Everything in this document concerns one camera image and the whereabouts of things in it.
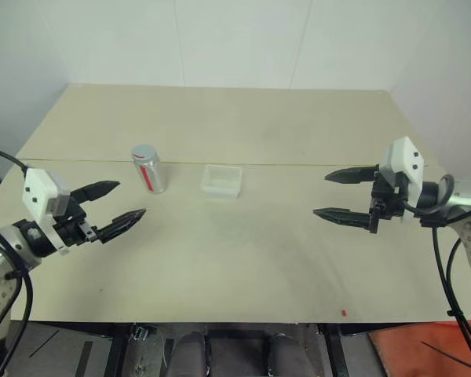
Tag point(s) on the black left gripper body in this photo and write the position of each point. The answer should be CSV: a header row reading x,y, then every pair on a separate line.
x,y
72,229

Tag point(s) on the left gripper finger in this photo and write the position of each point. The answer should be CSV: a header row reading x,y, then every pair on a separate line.
x,y
98,189
121,227

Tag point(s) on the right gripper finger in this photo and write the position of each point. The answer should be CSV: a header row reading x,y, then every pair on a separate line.
x,y
351,175
343,218

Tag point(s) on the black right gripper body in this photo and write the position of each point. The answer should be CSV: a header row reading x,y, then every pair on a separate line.
x,y
388,200

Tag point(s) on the clear plastic jar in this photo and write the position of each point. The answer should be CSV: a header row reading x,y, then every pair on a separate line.
x,y
154,176

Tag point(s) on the grey jar lid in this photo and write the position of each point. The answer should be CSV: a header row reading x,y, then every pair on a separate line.
x,y
144,152

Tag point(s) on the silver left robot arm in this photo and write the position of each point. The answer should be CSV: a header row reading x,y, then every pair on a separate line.
x,y
0,290

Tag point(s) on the clear plastic container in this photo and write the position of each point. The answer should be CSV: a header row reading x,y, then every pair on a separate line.
x,y
221,184

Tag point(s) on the dusty grey rounded shape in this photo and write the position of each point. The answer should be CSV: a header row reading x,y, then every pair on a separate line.
x,y
141,357

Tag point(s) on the dark grey rounded shape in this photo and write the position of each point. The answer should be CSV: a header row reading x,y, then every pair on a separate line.
x,y
288,357
188,355

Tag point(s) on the orange floor mat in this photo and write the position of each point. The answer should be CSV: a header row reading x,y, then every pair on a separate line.
x,y
416,345

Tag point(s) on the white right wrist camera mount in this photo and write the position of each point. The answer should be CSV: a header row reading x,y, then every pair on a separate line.
x,y
406,157

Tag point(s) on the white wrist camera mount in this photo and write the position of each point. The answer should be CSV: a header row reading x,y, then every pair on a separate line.
x,y
406,157
39,188

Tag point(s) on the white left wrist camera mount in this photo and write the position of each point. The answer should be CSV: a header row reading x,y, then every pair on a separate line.
x,y
39,188

